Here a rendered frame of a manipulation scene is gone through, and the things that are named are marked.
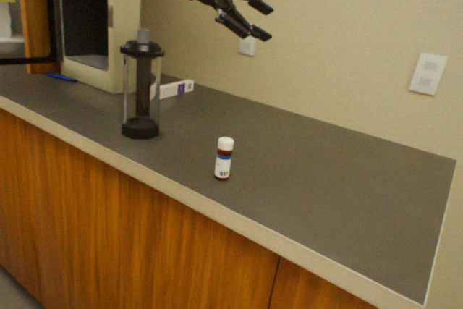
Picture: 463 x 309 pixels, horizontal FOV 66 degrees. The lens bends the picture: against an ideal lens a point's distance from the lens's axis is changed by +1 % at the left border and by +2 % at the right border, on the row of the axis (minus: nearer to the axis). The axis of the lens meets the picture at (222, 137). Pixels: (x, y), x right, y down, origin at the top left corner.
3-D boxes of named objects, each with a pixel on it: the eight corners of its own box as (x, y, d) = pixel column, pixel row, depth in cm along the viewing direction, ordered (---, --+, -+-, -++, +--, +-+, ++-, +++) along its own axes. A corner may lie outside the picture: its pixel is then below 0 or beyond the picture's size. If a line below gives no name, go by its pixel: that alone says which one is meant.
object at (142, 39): (143, 52, 95) (144, 27, 92) (168, 59, 90) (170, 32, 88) (115, 54, 88) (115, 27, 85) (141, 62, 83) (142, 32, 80)
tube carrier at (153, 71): (142, 119, 103) (144, 43, 95) (168, 129, 97) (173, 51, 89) (111, 127, 95) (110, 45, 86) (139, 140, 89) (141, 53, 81)
